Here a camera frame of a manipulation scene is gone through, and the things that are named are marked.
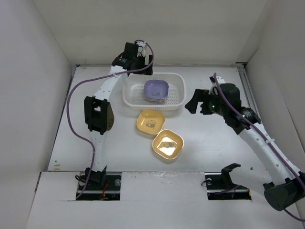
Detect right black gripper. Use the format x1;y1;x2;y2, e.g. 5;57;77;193
184;88;228;117

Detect purple plate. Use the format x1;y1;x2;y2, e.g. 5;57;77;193
143;80;169;102

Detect yellow plate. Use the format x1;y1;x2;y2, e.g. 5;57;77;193
136;109;165;135
152;129;184;160

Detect cream plate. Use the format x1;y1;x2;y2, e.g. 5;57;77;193
145;97;166;104

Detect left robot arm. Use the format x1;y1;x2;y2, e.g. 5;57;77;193
84;40;154;189

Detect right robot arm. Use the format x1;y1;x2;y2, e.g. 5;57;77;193
185;83;305;211

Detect white perforated plastic basket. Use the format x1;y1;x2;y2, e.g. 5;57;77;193
122;73;186;112

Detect right aluminium rail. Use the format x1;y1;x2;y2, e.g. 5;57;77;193
236;62;259;115

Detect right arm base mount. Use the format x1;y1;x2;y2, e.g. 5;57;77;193
201;172;252;200

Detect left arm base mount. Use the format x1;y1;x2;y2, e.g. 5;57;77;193
76;174;122;201

